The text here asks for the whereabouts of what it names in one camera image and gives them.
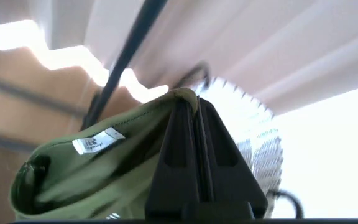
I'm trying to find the black clothes rack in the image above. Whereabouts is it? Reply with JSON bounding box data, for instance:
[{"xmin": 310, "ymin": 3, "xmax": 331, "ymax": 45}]
[{"xmin": 0, "ymin": 0, "xmax": 169, "ymax": 153}]

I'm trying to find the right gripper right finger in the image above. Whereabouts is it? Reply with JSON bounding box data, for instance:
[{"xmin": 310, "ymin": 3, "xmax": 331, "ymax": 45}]
[{"xmin": 196, "ymin": 96, "xmax": 269, "ymax": 218}]

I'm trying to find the beige curtain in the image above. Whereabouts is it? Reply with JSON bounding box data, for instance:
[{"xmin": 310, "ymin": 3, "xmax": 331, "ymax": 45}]
[{"xmin": 0, "ymin": 0, "xmax": 358, "ymax": 116}]

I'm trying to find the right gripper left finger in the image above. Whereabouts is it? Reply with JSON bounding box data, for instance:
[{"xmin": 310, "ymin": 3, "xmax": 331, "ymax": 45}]
[{"xmin": 144, "ymin": 99, "xmax": 201, "ymax": 218}]

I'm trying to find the white laundry basket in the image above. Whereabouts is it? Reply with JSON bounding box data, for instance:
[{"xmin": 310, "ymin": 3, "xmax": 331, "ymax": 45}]
[{"xmin": 171, "ymin": 62, "xmax": 304, "ymax": 219}]

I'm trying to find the green garment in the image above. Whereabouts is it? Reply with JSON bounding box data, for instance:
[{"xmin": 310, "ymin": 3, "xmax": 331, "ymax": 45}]
[{"xmin": 9, "ymin": 87, "xmax": 198, "ymax": 220}]

